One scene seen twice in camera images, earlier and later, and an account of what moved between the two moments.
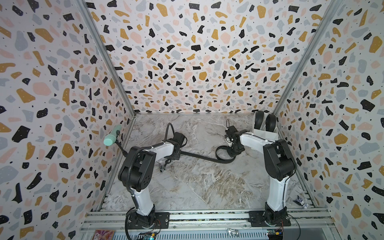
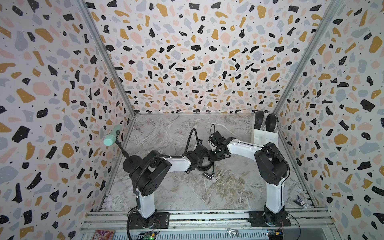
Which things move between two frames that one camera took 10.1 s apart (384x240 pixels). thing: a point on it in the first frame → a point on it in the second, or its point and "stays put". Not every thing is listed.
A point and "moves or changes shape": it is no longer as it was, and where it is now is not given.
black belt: x=216 y=159 moves or changes shape
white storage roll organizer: x=262 y=132 stays put
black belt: x=270 y=122 stays put
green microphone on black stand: x=112 y=138 stays put
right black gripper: x=231 y=154 → x=211 y=157
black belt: x=259 y=116 stays put
